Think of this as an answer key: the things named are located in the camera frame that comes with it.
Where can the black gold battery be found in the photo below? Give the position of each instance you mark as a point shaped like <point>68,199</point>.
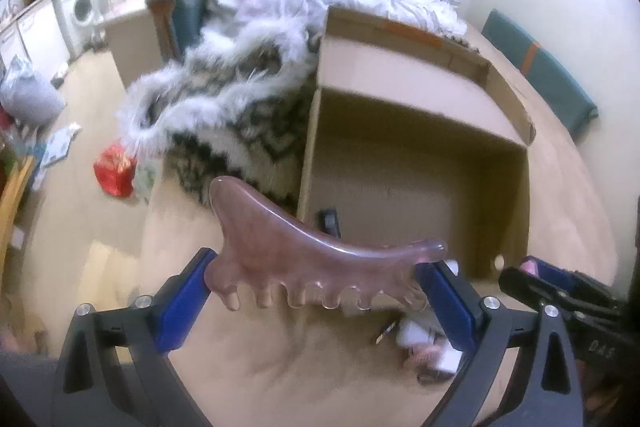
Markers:
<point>388,329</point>

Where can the red bag on floor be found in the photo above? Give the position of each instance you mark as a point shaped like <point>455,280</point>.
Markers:
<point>114,170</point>

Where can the cardboard box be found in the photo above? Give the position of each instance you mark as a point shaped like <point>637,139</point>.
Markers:
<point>411,136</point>

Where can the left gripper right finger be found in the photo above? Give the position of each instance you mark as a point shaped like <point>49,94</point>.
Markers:
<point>544,387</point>

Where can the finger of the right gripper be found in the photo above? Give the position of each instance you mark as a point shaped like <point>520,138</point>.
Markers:
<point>601,326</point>

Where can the pink gua sha comb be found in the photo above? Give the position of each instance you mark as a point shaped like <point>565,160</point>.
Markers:
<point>264,246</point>

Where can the washing machine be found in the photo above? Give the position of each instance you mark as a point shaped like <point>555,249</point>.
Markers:
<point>77,20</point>

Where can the black lighter stick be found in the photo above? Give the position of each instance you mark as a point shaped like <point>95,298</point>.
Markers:
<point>329,223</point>

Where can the white charger block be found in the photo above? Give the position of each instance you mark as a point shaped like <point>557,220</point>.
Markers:
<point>449,361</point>

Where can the wooden chair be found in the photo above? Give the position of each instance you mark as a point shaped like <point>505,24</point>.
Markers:
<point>10,200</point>

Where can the pink hair clip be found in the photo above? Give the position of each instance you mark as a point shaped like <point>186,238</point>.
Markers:
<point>424,355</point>

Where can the white earbuds case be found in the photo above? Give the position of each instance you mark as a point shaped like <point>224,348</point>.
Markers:
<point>412,333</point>

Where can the grey white sack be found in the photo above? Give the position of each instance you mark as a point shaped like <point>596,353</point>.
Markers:
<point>27,96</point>

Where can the teal cushion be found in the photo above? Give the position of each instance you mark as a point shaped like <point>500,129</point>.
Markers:
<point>552,81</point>

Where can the teal armchair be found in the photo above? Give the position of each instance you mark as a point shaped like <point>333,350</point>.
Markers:
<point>178,25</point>

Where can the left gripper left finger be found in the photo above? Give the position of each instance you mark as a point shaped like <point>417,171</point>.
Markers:
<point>114,368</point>

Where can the furry patterned blanket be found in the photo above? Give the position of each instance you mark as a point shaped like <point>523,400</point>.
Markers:
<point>237,104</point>

